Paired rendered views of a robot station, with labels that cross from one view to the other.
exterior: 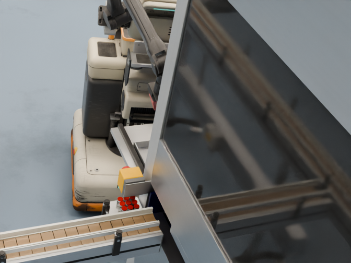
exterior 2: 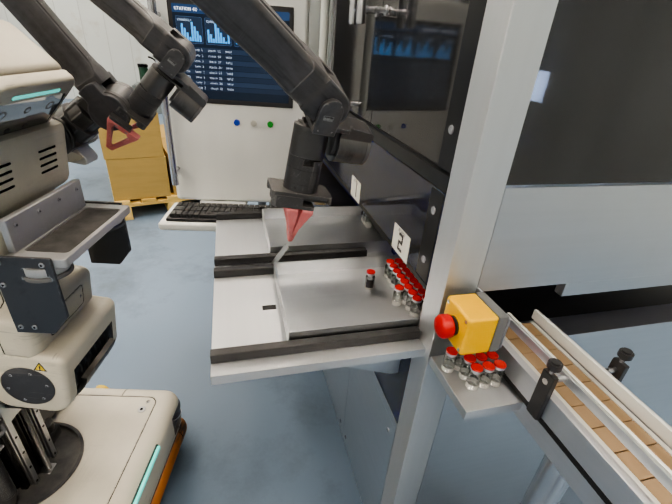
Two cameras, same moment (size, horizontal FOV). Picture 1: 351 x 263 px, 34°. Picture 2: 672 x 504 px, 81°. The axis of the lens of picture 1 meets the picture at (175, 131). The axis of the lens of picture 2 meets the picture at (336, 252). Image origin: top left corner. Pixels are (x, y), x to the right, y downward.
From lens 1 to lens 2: 1.95 m
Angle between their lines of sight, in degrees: 63
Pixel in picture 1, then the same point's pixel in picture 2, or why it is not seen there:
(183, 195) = (609, 207)
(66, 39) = not seen: outside the picture
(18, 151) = not seen: outside the picture
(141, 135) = (249, 329)
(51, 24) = not seen: outside the picture
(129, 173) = (477, 308)
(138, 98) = (75, 342)
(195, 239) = (647, 234)
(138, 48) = (19, 234)
